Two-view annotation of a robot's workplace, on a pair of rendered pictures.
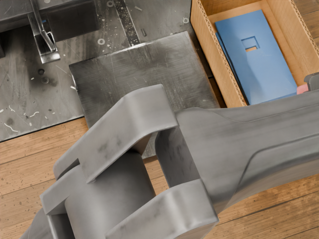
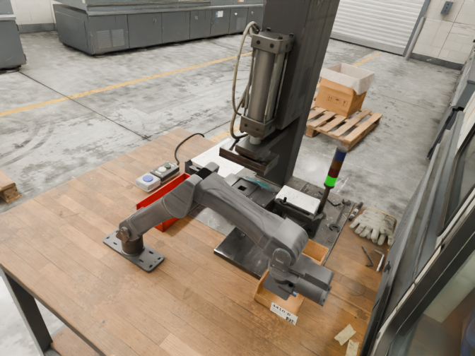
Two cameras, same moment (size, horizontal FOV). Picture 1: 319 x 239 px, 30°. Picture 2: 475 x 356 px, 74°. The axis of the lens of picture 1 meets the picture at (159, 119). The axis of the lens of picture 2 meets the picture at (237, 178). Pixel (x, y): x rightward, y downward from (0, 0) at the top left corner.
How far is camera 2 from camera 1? 49 cm
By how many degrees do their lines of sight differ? 41
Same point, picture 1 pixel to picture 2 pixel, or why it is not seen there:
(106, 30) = not seen: hidden behind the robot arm
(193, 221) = (190, 180)
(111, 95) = (241, 237)
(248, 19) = not seen: hidden behind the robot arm
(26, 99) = (220, 221)
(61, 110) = (225, 231)
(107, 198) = not seen: hidden behind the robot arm
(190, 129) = (213, 174)
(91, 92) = (237, 232)
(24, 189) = (191, 236)
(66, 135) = (218, 236)
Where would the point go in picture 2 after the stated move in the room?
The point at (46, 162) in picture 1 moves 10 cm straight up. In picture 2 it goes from (205, 236) to (207, 214)
